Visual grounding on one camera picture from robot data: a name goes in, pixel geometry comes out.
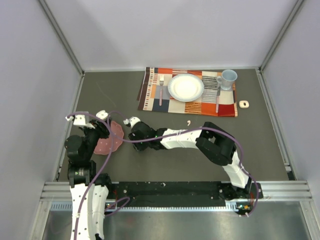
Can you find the pink polka dot plate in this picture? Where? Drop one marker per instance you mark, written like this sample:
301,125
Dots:
104,146

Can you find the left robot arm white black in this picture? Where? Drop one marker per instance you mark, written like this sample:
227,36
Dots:
88,200

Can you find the beige square ring object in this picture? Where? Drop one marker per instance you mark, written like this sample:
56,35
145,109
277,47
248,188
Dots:
243,104

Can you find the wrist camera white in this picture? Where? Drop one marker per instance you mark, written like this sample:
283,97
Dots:
131,122
80,120

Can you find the pink handled knife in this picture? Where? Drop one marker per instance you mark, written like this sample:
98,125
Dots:
218,98

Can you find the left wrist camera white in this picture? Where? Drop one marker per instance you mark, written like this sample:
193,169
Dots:
80,120

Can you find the pink handled fork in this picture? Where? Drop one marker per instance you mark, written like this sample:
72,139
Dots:
161,82

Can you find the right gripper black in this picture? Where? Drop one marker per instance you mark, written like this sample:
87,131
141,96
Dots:
140,148

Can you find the patterned orange placemat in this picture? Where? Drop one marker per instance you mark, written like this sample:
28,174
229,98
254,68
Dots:
205,105

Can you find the white round plate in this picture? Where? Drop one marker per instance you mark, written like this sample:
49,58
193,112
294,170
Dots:
185,87

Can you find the grey cable duct rail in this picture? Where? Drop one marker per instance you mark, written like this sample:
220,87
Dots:
64,206

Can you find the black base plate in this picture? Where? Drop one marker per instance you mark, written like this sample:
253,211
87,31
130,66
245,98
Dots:
181,193

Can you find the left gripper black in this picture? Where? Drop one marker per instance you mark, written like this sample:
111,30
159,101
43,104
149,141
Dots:
100,128

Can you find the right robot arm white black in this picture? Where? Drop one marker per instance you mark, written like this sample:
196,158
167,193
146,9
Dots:
216,144

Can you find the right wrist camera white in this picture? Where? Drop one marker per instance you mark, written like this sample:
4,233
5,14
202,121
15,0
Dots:
131,122

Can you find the light blue mug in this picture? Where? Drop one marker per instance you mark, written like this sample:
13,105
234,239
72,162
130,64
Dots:
226,79

